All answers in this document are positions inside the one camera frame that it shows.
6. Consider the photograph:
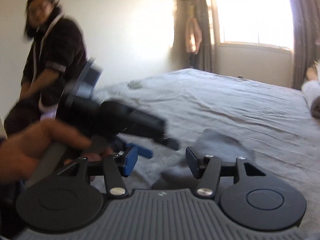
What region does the black phone on bed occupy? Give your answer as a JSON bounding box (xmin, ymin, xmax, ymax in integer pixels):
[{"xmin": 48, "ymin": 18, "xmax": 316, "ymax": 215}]
[{"xmin": 127, "ymin": 81, "xmax": 142, "ymax": 89}]

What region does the grey curtain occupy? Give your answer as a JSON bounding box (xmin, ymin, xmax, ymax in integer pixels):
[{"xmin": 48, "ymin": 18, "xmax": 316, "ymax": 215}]
[
  {"xmin": 171, "ymin": 0, "xmax": 217, "ymax": 73},
  {"xmin": 290, "ymin": 0, "xmax": 319, "ymax": 89}
]

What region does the left grey curtain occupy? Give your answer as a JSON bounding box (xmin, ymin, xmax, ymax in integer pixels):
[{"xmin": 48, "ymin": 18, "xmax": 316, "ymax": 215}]
[{"xmin": 171, "ymin": 0, "xmax": 217, "ymax": 73}]

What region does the hanging pink towel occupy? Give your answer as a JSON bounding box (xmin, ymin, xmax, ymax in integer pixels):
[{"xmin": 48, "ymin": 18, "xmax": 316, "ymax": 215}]
[{"xmin": 185, "ymin": 16, "xmax": 202, "ymax": 55}]

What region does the grey bed sheet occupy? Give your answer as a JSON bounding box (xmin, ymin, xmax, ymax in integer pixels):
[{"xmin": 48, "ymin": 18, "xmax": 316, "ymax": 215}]
[{"xmin": 93, "ymin": 69, "xmax": 319, "ymax": 233}]

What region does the grey knit cat sweater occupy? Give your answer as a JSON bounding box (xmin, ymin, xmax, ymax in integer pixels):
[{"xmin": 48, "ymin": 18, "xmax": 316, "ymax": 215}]
[{"xmin": 126, "ymin": 129, "xmax": 255, "ymax": 191}]

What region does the person in dark jacket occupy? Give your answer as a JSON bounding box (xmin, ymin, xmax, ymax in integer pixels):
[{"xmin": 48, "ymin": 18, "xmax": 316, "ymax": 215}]
[{"xmin": 4, "ymin": 0, "xmax": 87, "ymax": 136}]

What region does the operator left hand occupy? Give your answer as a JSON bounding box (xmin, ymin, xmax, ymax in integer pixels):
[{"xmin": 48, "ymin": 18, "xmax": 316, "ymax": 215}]
[{"xmin": 0, "ymin": 118, "xmax": 113, "ymax": 184}]

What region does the right grey curtain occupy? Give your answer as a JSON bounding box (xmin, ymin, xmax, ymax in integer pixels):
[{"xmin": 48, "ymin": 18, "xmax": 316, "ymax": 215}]
[{"xmin": 290, "ymin": 0, "xmax": 319, "ymax": 89}]

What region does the window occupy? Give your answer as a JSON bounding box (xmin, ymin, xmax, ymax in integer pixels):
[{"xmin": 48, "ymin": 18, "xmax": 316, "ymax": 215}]
[{"xmin": 216, "ymin": 0, "xmax": 294, "ymax": 51}]

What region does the lower folded grey quilt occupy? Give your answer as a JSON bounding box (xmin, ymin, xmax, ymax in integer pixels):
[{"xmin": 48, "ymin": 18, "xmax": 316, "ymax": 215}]
[{"xmin": 301, "ymin": 80, "xmax": 320, "ymax": 119}]

